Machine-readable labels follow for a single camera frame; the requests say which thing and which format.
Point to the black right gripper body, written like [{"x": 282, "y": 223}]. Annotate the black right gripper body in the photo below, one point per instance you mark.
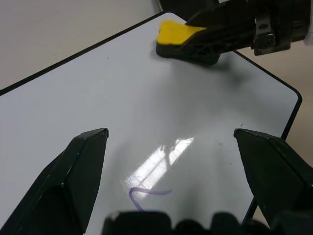
[{"x": 288, "y": 22}]

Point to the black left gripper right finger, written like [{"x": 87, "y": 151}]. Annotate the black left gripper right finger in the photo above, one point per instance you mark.
[{"x": 276, "y": 171}]

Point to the smooth finger of the black right gripper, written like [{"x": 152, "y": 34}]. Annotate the smooth finger of the black right gripper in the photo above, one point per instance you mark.
[{"x": 227, "y": 13}]

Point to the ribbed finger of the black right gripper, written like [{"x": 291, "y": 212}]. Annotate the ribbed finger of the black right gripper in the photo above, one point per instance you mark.
[{"x": 220, "y": 41}]

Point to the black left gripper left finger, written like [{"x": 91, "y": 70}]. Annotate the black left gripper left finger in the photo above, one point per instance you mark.
[{"x": 61, "y": 186}]

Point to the yellow eraser with black felt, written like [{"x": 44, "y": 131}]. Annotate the yellow eraser with black felt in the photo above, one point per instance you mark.
[{"x": 172, "y": 34}]

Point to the white whiteboard with black frame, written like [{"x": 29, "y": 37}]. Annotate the white whiteboard with black frame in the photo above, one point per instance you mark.
[{"x": 122, "y": 98}]

